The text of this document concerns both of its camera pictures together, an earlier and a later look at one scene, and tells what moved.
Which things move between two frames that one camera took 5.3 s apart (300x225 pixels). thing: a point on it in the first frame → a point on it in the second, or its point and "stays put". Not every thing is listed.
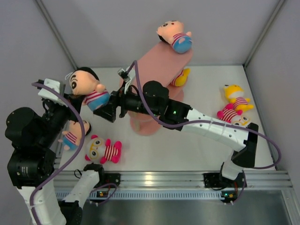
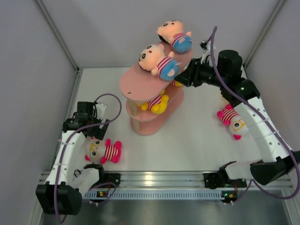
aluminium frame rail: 269,180 stays put
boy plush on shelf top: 172,32 stays put
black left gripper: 69,110 → 98,132
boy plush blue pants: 99,103 → 153,57
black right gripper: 108,112 → 191,74
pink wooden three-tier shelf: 162,64 stays put
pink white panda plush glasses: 99,149 stays put
